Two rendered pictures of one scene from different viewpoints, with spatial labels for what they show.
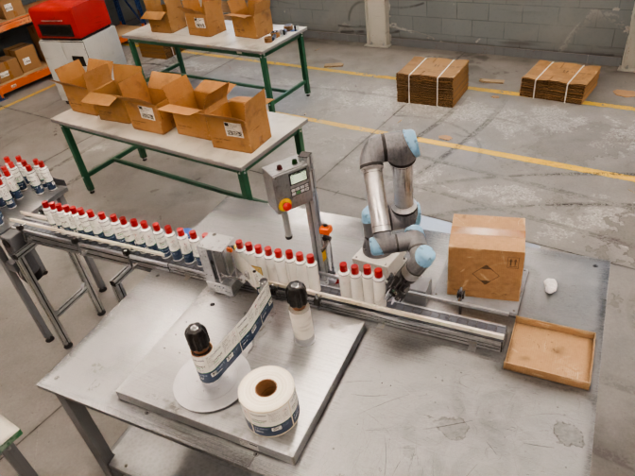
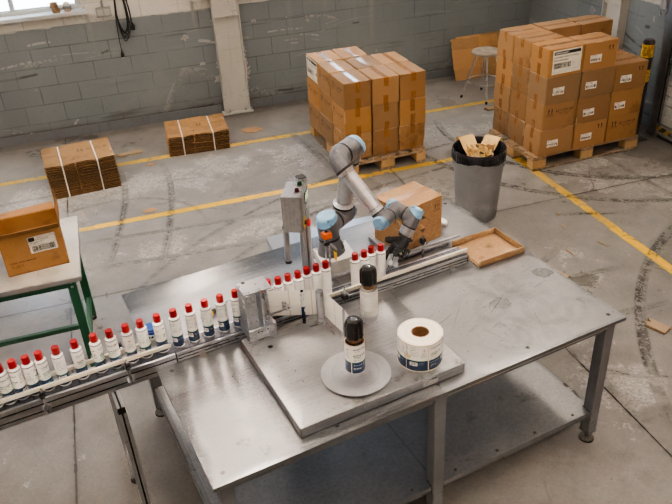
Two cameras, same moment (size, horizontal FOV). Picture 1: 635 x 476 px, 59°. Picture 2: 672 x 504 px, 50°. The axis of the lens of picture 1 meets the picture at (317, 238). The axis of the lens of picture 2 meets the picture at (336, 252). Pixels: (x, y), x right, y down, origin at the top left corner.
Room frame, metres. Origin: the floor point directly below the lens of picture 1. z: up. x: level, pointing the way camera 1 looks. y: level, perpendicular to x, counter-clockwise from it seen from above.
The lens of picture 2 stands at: (0.16, 2.53, 2.98)
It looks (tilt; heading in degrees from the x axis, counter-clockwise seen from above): 31 degrees down; 304
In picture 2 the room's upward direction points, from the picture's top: 3 degrees counter-clockwise
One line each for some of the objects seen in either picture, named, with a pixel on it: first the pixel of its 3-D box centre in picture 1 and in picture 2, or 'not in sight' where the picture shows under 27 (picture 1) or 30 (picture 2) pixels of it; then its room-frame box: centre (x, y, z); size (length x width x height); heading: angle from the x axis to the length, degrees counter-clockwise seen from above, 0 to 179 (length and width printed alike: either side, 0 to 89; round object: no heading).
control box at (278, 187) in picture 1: (288, 184); (295, 206); (2.04, 0.09, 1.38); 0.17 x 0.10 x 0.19; 115
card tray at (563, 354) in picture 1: (550, 350); (487, 246); (1.41, -0.82, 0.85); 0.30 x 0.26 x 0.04; 60
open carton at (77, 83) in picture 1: (87, 87); not in sight; (4.84, 1.78, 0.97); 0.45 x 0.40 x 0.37; 143
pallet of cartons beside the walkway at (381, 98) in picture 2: not in sight; (363, 105); (3.78, -3.45, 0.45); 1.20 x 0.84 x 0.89; 143
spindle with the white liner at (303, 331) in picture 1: (300, 313); (368, 293); (1.63, 0.11, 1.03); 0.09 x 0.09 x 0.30
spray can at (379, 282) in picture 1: (379, 288); (380, 261); (1.75, -0.23, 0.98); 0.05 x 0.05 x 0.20
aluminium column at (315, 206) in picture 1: (314, 220); (305, 236); (2.06, 0.00, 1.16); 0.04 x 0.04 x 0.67; 60
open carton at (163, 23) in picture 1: (165, 12); not in sight; (7.05, 1.39, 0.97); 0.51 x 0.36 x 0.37; 144
